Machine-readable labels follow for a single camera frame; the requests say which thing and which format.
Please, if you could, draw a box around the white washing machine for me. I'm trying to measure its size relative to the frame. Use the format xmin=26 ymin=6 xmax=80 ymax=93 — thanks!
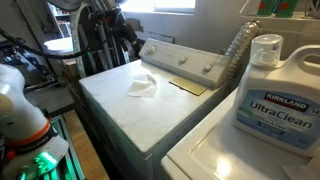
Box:
xmin=160 ymin=87 xmax=320 ymax=180
xmin=78 ymin=37 xmax=232 ymax=180

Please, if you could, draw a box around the white dryer sheet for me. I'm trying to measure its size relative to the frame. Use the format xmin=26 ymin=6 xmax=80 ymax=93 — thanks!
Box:
xmin=126 ymin=73 xmax=158 ymax=99

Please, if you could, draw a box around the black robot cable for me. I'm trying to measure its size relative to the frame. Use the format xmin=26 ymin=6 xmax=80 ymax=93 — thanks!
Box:
xmin=0 ymin=28 xmax=111 ymax=60

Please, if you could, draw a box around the white Kirkland detergent jug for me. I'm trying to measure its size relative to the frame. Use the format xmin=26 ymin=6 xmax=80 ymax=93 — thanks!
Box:
xmin=231 ymin=33 xmax=320 ymax=158

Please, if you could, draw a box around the wooden platform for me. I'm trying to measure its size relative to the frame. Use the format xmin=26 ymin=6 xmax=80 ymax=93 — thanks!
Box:
xmin=62 ymin=109 xmax=111 ymax=180

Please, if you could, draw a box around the flexible metal vent hose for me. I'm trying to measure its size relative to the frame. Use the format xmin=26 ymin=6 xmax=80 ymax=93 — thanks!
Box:
xmin=224 ymin=19 xmax=262 ymax=86

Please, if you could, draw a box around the green box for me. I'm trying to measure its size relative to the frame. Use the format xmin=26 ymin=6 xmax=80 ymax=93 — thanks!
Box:
xmin=275 ymin=0 xmax=298 ymax=19
xmin=256 ymin=0 xmax=278 ymax=17

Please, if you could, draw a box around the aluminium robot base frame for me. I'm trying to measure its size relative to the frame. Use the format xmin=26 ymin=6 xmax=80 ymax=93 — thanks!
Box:
xmin=41 ymin=114 xmax=87 ymax=180

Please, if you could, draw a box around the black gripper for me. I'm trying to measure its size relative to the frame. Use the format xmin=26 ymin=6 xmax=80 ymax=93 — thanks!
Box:
xmin=114 ymin=9 xmax=143 ymax=56

